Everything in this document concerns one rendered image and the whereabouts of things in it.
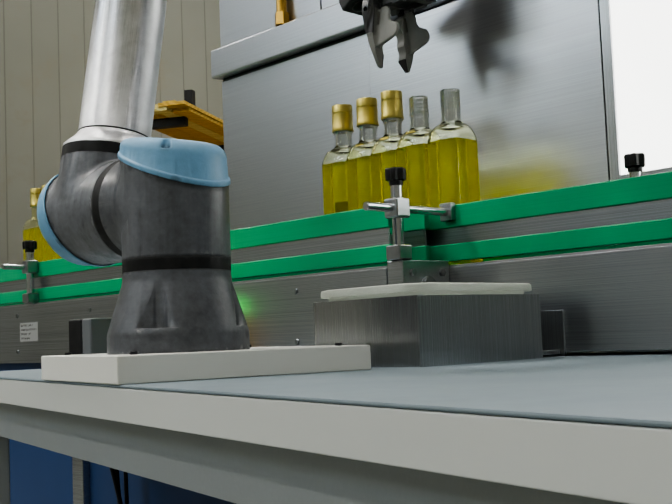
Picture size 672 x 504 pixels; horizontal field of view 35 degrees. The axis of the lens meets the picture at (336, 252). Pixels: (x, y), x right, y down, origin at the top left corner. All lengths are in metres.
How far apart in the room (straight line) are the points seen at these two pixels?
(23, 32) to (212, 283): 8.09
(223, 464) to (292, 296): 0.69
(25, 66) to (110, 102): 7.82
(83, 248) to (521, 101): 0.74
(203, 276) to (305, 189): 0.94
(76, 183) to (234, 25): 1.08
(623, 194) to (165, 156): 0.57
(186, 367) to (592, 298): 0.54
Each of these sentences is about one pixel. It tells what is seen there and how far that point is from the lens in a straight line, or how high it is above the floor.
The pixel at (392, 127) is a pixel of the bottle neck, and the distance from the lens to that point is 1.63.
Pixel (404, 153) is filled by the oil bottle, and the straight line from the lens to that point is 1.58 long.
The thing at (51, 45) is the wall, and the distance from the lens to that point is 9.17.
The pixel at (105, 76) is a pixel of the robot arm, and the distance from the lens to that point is 1.27.
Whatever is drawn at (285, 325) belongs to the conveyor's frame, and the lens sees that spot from 1.58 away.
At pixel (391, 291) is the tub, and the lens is 1.16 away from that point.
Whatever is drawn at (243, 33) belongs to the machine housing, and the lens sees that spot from 2.22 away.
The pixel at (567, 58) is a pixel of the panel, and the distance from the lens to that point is 1.61.
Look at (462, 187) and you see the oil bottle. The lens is 1.53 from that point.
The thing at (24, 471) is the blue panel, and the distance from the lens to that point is 2.36.
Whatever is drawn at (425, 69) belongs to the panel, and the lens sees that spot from 1.78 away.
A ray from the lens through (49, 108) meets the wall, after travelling 9.03.
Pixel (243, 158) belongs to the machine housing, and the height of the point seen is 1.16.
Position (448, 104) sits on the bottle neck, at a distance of 1.56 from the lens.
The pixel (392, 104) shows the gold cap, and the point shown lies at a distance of 1.64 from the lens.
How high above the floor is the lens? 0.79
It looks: 4 degrees up
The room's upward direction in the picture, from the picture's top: 2 degrees counter-clockwise
